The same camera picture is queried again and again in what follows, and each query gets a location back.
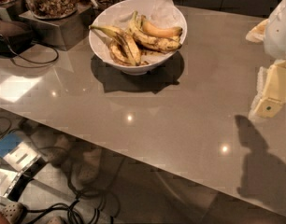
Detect grey perforated shoe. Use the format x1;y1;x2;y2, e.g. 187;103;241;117
2;203;24;224

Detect glass jar of nuts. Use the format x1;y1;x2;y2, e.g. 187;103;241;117
25;0;78;20

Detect black floor cables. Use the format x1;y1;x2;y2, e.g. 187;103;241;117
21;152;122;224

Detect long spotted banana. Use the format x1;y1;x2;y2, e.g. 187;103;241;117
128;11;181;52

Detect black cable on table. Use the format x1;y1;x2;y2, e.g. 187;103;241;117
6;42;60;65

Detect spotted banana with stem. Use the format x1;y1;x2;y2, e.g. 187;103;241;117
89;24;141;66

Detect dark device on table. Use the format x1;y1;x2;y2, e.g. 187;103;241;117
0;20;35;54

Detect blue and white box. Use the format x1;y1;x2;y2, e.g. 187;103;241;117
0;133;40;172

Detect white ceramic bowl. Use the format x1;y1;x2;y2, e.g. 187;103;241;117
89;0;187;76

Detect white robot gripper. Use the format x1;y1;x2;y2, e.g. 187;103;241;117
246;0;286;119

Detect white paper napkin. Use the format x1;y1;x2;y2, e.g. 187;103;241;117
150;0;178;28

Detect yellow banana at rear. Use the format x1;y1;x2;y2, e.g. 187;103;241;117
141;15;183;38

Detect white flat box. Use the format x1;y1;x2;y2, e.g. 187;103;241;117
0;168;19;198

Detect brown bruised banana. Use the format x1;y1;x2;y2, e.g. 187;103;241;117
108;40;132;66

